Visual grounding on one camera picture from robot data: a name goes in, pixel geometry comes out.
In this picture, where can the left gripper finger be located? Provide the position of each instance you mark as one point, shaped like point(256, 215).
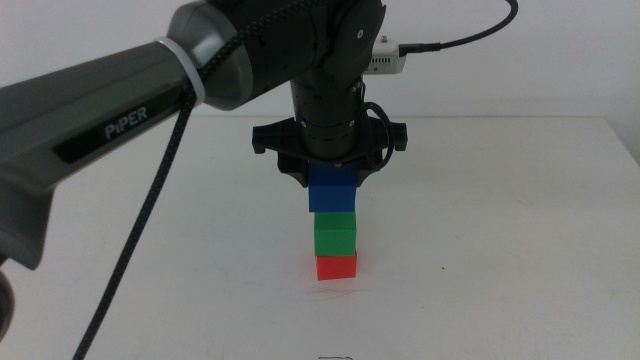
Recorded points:
point(365, 172)
point(296, 172)

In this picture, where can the blue cube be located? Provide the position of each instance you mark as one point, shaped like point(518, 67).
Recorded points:
point(332, 195)

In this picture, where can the green cube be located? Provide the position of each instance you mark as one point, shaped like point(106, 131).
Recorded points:
point(335, 235)

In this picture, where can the red cube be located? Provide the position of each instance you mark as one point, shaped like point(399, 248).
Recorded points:
point(336, 267)

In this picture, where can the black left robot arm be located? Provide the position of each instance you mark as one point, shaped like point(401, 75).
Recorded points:
point(100, 100)

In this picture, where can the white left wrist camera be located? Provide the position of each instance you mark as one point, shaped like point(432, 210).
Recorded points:
point(387, 57)

